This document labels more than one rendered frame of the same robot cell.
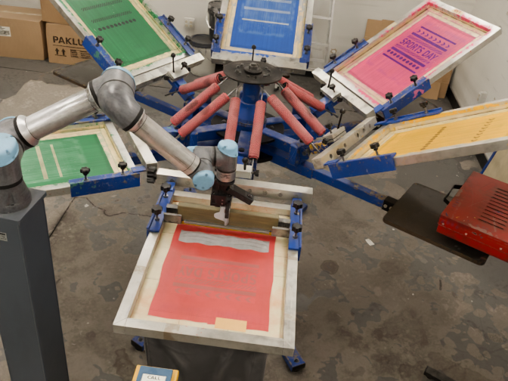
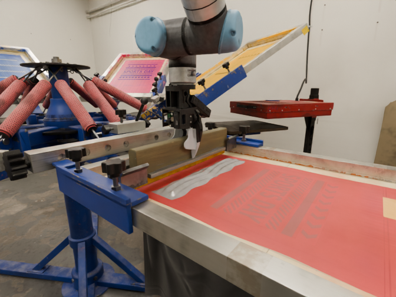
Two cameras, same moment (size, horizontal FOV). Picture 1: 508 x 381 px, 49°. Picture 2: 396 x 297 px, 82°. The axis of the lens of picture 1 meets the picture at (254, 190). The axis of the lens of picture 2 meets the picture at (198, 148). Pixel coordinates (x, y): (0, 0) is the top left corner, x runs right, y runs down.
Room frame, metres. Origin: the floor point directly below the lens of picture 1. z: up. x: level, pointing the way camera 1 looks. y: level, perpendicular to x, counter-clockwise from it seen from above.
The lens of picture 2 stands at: (1.38, 0.61, 1.20)
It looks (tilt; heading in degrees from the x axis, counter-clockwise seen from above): 15 degrees down; 307
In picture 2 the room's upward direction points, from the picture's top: straight up
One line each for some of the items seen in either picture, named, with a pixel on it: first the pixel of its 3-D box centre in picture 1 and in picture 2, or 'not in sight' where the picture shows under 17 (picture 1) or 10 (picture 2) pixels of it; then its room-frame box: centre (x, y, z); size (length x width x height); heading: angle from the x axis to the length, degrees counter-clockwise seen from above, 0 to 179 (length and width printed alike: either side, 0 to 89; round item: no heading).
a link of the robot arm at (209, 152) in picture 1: (200, 158); (167, 39); (1.76, 0.21, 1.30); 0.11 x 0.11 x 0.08; 12
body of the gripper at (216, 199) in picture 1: (223, 190); (181, 106); (1.80, 0.12, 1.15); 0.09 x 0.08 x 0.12; 89
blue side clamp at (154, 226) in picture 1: (161, 212); (96, 190); (1.84, 0.37, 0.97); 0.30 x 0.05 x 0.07; 179
